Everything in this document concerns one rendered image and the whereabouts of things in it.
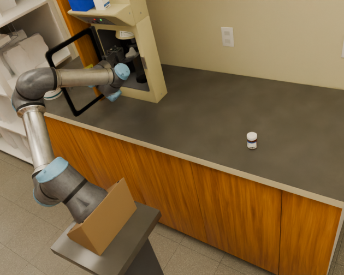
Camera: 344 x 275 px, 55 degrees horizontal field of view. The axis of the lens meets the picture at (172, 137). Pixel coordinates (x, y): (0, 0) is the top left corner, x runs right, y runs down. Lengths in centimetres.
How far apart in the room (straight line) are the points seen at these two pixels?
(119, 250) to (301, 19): 133
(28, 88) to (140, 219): 68
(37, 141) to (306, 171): 108
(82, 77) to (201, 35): 85
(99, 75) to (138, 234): 71
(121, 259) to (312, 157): 86
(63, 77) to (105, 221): 61
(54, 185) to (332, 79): 143
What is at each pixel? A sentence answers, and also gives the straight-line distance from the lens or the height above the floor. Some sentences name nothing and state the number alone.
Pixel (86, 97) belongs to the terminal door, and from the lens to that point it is 194.
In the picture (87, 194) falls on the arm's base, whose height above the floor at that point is 116.
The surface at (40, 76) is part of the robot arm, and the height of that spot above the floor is 144.
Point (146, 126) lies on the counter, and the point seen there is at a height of 94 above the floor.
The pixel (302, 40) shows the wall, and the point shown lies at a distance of 183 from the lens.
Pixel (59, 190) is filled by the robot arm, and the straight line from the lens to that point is 122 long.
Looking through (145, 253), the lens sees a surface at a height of 74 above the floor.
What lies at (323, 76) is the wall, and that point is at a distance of 190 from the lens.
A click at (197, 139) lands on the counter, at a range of 159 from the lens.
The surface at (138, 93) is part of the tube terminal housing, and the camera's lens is 195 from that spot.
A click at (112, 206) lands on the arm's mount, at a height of 107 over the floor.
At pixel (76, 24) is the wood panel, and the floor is 141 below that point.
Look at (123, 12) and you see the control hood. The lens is 161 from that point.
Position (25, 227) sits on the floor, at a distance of 295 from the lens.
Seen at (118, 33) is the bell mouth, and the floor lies 134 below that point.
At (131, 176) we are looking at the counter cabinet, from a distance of 209.
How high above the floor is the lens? 199
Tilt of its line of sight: 40 degrees down
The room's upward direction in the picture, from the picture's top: 14 degrees counter-clockwise
